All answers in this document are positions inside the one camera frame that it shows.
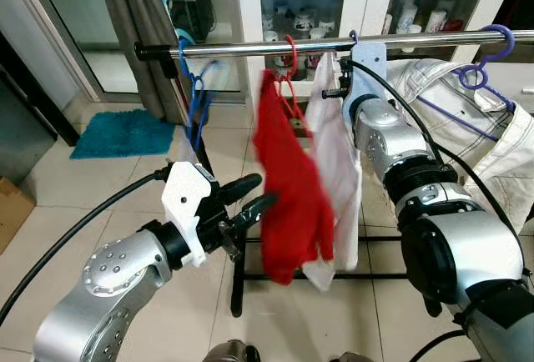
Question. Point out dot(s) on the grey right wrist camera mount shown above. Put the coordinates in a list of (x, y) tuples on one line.
[(371, 66)]

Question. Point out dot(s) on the blue purple plastic hanger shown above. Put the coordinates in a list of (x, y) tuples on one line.
[(353, 35), (506, 38)]

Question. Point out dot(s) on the black desk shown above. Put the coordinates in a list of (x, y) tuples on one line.
[(25, 128)]

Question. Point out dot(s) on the white t-shirt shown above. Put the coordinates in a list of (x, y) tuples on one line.
[(338, 162)]

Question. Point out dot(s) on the white denim jacket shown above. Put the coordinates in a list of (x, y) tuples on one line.
[(492, 145)]

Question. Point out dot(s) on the white patterned mug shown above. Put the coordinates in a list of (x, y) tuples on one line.
[(304, 20)]

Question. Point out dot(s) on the teal floor mat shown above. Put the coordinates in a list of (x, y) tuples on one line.
[(121, 133)]

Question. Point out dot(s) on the white ceramic bottle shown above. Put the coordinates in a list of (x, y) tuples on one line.
[(406, 16)]

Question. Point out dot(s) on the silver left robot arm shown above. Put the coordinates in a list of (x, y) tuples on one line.
[(108, 279)]

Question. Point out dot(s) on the red shirt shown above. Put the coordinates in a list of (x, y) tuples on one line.
[(292, 195)]

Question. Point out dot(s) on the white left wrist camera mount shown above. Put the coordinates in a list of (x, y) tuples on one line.
[(185, 195)]

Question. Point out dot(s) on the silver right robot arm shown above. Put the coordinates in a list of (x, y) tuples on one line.
[(450, 253)]

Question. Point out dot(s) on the grey curtain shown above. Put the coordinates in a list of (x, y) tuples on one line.
[(138, 37)]

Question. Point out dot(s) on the bright blue hanger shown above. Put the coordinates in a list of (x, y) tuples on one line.
[(197, 112)]

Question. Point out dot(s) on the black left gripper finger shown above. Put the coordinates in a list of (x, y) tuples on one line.
[(242, 187), (259, 206)]

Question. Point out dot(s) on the small printed cardboard box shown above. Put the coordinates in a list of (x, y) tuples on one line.
[(12, 212)]

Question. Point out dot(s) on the clothes rack with silver rail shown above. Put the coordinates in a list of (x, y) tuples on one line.
[(250, 46)]

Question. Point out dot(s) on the red hanger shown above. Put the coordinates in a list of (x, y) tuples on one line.
[(289, 49)]

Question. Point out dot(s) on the robot right leg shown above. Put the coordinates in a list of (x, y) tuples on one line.
[(350, 357)]

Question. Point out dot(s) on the robot left leg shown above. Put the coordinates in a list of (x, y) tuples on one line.
[(232, 352)]

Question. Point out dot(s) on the robot leg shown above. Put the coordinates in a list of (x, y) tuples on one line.
[(350, 357), (232, 352)]

